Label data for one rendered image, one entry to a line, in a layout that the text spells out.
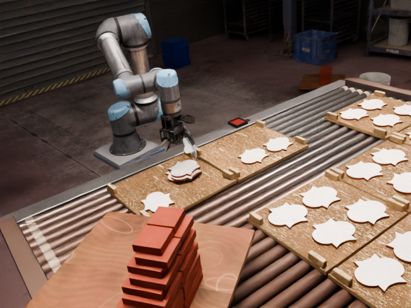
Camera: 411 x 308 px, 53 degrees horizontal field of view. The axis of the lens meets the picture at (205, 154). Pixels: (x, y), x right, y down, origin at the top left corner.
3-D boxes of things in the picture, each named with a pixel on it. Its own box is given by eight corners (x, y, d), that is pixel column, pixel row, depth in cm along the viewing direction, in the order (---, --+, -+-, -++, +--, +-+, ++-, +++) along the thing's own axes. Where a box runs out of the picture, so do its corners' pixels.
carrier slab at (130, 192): (106, 191, 172) (106, 188, 172) (186, 155, 193) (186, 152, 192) (150, 229, 147) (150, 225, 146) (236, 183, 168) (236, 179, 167)
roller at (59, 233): (30, 250, 151) (27, 239, 149) (365, 96, 244) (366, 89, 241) (34, 256, 147) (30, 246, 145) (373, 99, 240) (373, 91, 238)
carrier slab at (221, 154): (191, 154, 194) (190, 151, 193) (256, 126, 213) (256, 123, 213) (239, 183, 168) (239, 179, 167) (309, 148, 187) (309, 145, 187)
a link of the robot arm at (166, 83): (172, 66, 156) (179, 71, 149) (176, 94, 161) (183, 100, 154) (151, 70, 154) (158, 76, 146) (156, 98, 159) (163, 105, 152)
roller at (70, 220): (27, 243, 155) (23, 233, 152) (358, 95, 247) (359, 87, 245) (30, 249, 151) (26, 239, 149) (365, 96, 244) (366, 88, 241)
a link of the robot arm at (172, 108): (168, 95, 161) (185, 98, 156) (169, 106, 163) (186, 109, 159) (156, 102, 155) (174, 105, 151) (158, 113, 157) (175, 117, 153)
